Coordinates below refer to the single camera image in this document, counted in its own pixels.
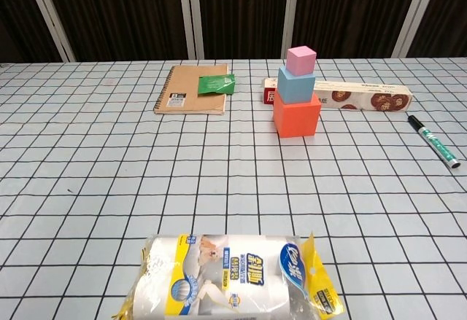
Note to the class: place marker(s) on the medium blue foam cube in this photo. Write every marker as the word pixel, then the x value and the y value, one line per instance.
pixel 295 86

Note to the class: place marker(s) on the small pink foam cube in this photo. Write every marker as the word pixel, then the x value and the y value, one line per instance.
pixel 301 61

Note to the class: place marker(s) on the green foil sachet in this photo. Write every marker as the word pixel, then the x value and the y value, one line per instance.
pixel 215 84

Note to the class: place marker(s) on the large orange foam cube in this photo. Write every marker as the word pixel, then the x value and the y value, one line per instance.
pixel 295 119

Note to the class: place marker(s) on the brown spiral notebook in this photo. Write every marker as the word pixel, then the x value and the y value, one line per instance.
pixel 186 90

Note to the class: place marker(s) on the checkered light blue tablecloth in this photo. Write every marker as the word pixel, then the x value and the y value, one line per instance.
pixel 109 152

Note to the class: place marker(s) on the long baking paper box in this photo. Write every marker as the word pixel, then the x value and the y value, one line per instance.
pixel 357 94

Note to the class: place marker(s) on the packaged white bag rolls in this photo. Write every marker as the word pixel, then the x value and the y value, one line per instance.
pixel 233 283

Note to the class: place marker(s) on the green marker pen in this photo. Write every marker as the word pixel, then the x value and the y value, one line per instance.
pixel 436 143

